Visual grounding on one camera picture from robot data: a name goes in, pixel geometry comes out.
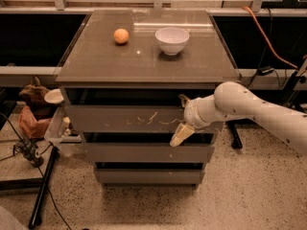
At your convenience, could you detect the grey bottom drawer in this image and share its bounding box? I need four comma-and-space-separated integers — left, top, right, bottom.
94, 169, 204, 184

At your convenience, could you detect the black power adapter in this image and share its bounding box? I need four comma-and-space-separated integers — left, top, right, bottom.
257, 65, 274, 76

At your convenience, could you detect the orange cloth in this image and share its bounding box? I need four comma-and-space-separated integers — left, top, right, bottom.
18, 105, 51, 139

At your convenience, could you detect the orange cable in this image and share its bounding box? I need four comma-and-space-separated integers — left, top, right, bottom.
242, 5, 299, 70

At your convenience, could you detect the grey drawer cabinet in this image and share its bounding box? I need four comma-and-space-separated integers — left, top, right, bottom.
57, 10, 239, 171

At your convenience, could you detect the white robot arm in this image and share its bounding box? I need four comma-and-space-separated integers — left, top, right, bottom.
170, 81, 307, 155

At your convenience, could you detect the grey middle drawer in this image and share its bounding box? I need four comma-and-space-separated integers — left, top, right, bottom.
83, 143, 214, 163

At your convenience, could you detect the grey drawer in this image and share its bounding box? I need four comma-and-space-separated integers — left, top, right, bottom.
64, 104, 230, 134
83, 143, 214, 163
94, 169, 204, 184

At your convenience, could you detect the white bowl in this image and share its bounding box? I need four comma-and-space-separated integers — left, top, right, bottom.
155, 27, 190, 56

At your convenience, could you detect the orange fruit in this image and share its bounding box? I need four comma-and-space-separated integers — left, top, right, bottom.
113, 29, 130, 44

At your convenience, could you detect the black clamp device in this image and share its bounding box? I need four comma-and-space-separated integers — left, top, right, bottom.
13, 138, 44, 168

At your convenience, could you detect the grey top drawer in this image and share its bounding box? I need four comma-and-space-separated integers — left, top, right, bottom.
64, 104, 230, 134

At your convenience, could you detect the black stand leg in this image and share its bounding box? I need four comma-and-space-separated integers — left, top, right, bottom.
28, 147, 59, 230

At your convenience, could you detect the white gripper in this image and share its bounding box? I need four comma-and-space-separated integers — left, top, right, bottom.
170, 94, 209, 147

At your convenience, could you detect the small white dish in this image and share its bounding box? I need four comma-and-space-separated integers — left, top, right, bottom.
44, 89, 64, 104

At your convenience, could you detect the clear plastic bin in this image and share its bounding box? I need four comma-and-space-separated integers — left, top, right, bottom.
44, 106, 83, 156

